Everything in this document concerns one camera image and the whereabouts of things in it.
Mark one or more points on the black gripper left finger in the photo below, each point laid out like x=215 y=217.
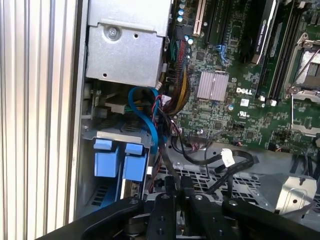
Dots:
x=160 y=220

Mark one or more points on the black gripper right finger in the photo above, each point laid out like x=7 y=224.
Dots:
x=202 y=220

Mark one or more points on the hard disk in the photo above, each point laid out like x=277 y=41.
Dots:
x=135 y=162

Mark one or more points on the blue disk carrier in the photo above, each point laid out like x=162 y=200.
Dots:
x=106 y=162

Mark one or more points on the black RAM slot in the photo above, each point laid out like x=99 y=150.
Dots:
x=280 y=75
x=268 y=75

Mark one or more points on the black expansion slot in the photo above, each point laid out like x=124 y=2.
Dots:
x=223 y=20
x=212 y=20

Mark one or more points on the white expansion slot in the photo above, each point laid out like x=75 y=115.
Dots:
x=199 y=17

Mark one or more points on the green motherboard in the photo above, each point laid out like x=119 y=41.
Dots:
x=250 y=117

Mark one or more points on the black PC case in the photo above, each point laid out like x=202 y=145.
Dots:
x=81 y=125

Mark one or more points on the silver chipset heatsink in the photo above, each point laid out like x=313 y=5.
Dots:
x=212 y=86

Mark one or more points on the metal socket cover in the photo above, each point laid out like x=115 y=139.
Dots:
x=303 y=130

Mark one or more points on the silver power supply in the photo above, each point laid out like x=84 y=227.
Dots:
x=125 y=57

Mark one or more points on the blue board connector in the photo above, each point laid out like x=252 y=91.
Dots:
x=222 y=52

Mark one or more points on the CPU socket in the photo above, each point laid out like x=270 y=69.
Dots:
x=312 y=67

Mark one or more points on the silver metal bracket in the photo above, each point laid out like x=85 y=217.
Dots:
x=292 y=192

